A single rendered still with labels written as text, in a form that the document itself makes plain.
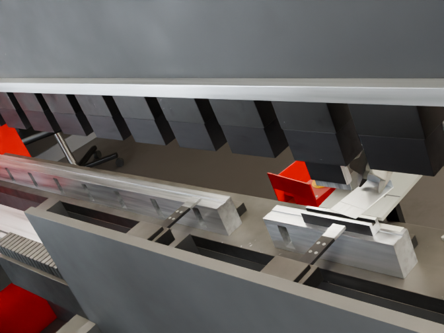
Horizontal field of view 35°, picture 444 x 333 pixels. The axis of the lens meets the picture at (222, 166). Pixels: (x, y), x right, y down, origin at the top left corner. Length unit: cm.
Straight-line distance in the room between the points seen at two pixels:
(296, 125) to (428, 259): 43
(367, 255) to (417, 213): 172
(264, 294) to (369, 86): 32
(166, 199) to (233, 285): 111
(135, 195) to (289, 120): 86
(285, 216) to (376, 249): 28
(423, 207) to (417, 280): 178
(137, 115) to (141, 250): 80
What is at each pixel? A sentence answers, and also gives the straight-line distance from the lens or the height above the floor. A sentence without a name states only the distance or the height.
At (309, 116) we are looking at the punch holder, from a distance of 143.
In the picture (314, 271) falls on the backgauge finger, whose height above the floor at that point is 102.
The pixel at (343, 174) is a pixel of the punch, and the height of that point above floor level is 113.
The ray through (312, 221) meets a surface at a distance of 168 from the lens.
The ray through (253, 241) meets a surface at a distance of 189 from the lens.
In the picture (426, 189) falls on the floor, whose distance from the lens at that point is 347.
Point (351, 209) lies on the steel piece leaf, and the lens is 163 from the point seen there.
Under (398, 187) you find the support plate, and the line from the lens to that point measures 166.
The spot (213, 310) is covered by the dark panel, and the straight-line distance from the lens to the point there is 110.
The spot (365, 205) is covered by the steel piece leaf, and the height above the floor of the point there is 100.
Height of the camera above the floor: 189
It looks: 26 degrees down
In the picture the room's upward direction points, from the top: 24 degrees counter-clockwise
